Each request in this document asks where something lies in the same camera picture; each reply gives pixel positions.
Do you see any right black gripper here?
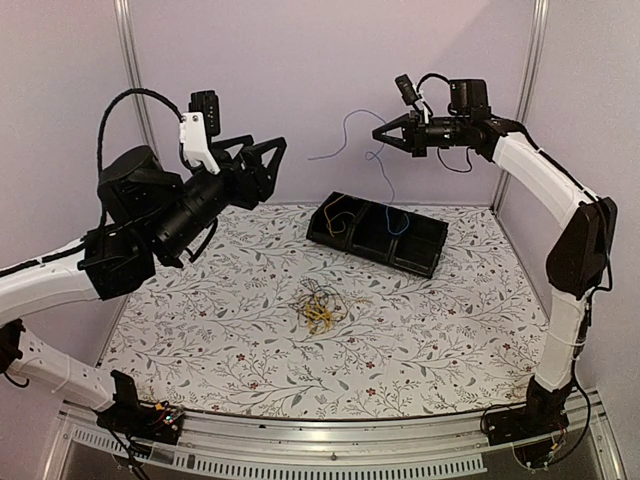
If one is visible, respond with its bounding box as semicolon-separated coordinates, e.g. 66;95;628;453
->
374;109;470;157

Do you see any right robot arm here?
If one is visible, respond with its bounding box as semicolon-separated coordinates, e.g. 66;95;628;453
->
372;73;618;436

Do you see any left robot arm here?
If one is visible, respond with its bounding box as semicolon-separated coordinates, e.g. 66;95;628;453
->
1;90;287;434

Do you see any black three-compartment bin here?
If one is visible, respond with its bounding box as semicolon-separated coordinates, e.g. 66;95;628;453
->
306;192;449;279

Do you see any floral tablecloth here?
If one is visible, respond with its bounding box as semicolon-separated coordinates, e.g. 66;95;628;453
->
101;205;548;419

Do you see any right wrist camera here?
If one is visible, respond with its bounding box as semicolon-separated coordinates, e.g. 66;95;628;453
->
394;74;433;121

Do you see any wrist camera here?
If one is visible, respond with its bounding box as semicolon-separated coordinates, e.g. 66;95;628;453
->
179;90;221;175
394;74;433;121

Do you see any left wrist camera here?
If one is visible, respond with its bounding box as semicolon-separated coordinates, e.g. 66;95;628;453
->
179;90;221;175

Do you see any dark grey cable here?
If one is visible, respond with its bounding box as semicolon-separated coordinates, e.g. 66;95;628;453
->
292;278;351;326

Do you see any right aluminium frame post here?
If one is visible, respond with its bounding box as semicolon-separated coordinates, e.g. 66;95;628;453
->
492;0;549;215

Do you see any aluminium frame post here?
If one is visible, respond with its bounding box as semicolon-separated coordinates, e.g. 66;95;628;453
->
113;0;157;150
492;0;549;215

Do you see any left aluminium frame post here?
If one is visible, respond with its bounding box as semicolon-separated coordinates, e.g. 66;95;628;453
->
113;0;157;150

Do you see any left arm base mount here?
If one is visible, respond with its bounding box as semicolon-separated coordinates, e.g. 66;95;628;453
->
96;402;185;445

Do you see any aluminium front rail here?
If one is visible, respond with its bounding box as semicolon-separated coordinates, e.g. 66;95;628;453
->
44;392;628;479

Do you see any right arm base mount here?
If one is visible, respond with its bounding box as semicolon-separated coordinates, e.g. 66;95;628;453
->
480;404;569;471

